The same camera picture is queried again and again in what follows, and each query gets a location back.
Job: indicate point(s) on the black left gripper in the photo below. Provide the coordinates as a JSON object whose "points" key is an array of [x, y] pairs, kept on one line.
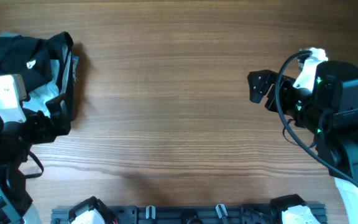
{"points": [[40, 121]]}

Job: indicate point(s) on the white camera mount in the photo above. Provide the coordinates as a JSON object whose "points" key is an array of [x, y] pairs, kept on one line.
{"points": [[307, 65], [12, 92]]}

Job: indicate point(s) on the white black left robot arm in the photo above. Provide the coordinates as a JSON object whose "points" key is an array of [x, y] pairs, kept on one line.
{"points": [[16, 205]]}

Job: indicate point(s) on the black t-shirt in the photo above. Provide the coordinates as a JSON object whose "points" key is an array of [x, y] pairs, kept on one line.
{"points": [[28, 57]]}

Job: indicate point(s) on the folded black garment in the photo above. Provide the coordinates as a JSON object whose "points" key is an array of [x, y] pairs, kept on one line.
{"points": [[60, 47]]}

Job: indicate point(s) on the crumpled light grey garment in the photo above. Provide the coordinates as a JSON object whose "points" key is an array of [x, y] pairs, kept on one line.
{"points": [[44, 93]]}

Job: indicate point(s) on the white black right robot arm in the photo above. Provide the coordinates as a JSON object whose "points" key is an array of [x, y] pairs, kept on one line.
{"points": [[329, 110]]}

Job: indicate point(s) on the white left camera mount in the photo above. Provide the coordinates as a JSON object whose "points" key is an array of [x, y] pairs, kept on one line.
{"points": [[12, 92]]}

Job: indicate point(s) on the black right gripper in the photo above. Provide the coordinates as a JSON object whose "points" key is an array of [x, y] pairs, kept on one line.
{"points": [[268, 77]]}

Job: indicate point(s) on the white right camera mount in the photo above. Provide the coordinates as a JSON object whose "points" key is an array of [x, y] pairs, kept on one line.
{"points": [[307, 65]]}

